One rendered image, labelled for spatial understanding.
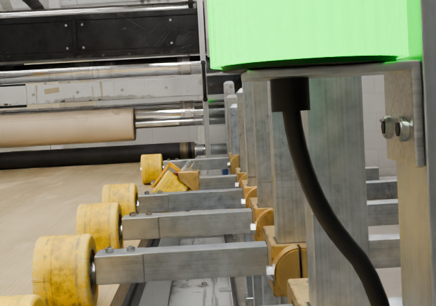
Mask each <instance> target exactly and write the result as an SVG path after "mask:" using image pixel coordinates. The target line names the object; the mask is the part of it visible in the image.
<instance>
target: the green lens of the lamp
mask: <svg viewBox="0 0 436 306"><path fill-rule="evenodd" d="M207 9H208V32H209V44H210V68H211V69H220V67H221V66H226V65H232V64H233V65H234V64H242V63H249V62H250V63H251V62H262V61H271V60H272V61H273V60H287V59H297V58H298V59H299V58H317V57H319V58H320V57H332V56H363V55H365V56H366V55H367V56H368V55H370V56H372V55H384V56H385V55H389V56H390V55H391V56H395V55H396V56H401V57H400V58H405V57H408V56H409V47H408V31H407V0H207ZM397 59H399V57H398V58H397ZM221 69H222V68H221Z"/></svg>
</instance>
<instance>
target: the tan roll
mask: <svg viewBox="0 0 436 306"><path fill-rule="evenodd" d="M200 125H204V116H194V117H170V118H158V119H135V120H134V108H122V109H110V110H86V111H74V112H51V113H28V114H15V115H0V148H12V147H35V146H47V145H70V144H83V143H105V142H118V141H134V140H136V129H141V128H164V127H177V126H200Z"/></svg>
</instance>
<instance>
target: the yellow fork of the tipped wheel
mask: <svg viewBox="0 0 436 306"><path fill-rule="evenodd" d="M194 163H195V162H194V161H192V160H191V159H188V161H187V162H186V164H185V165H184V166H183V167H182V169H179V168H178V167H177V166H176V165H174V164H173V163H171V162H169V163H168V165H167V166H166V168H165V169H164V170H163V171H162V173H161V174H160V175H159V177H158V178H157V179H156V180H152V182H151V183H150V184H151V185H152V186H151V187H152V188H154V186H155V185H156V184H157V183H158V181H159V180H160V178H161V177H162V176H163V175H164V173H165V172H166V170H167V169H168V168H169V166H170V167H172V168H173V169H174V170H176V171H177V172H178V179H179V180H180V181H181V182H182V183H184V184H185V185H187V186H188V187H189V189H188V190H187V191H191V190H194V191H199V190H200V182H199V170H198V169H195V170H192V168H191V167H192V166H193V164H194Z"/></svg>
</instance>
